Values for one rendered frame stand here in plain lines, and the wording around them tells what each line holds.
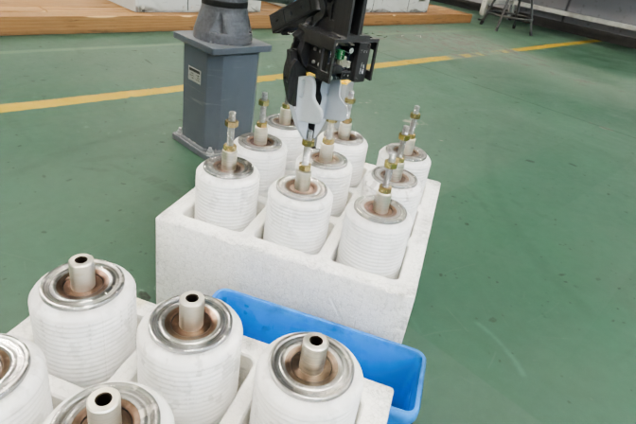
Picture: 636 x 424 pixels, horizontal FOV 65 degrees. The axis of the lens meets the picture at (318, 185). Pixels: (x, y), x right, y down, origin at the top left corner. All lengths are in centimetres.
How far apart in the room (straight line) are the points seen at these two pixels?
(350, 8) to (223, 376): 40
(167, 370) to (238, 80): 98
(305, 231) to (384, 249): 11
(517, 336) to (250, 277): 50
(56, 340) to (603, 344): 89
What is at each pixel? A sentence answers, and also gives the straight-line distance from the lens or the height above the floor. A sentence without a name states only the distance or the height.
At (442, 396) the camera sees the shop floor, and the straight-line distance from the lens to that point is 83.
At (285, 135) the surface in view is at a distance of 93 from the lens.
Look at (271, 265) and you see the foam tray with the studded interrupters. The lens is 72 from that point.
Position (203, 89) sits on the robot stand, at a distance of 133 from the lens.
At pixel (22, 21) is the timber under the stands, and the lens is 258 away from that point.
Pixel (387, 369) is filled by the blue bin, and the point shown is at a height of 8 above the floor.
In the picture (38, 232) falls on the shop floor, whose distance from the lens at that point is 110.
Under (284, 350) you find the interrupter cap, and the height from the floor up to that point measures 25.
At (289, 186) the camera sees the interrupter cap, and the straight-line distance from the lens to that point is 73.
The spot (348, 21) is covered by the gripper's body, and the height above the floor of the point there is 50.
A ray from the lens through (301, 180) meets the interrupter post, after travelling 71.
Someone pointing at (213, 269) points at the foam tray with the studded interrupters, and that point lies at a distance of 77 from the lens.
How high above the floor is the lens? 59
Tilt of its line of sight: 27 degrees down
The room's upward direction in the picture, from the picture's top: 9 degrees clockwise
